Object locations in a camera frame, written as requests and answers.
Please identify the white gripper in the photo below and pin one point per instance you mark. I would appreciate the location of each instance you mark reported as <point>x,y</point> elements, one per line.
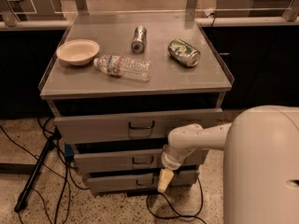
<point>168,162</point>

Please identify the grey drawer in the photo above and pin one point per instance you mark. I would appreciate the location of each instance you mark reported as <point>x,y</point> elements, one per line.
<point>119,161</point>
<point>127,183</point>
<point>131,126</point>

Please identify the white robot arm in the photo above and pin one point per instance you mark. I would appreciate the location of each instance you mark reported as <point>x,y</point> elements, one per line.
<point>260,163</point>

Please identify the grey bottom drawer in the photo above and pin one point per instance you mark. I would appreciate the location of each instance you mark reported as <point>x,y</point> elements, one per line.
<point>127,183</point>

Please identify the grey top drawer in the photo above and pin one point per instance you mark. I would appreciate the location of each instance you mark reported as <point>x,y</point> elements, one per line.
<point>131,126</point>

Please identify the grey drawer cabinet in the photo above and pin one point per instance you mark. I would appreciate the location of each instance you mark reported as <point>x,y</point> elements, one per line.
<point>119,84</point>

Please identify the blue box behind cabinet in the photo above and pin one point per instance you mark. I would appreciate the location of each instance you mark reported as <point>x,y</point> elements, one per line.
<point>68,152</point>

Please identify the clear plastic water bottle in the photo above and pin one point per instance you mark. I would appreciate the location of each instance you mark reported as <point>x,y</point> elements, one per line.
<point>123,67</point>

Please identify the black pole on floor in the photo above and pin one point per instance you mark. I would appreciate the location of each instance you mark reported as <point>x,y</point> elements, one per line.
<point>22,199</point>

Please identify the green soda can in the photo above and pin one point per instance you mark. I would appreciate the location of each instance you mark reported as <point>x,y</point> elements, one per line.
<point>184,52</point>

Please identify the silver soda can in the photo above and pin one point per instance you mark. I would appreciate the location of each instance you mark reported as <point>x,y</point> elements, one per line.
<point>139,39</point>

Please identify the white paper bowl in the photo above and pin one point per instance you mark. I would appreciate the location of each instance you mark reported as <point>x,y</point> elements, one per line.
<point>78,52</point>

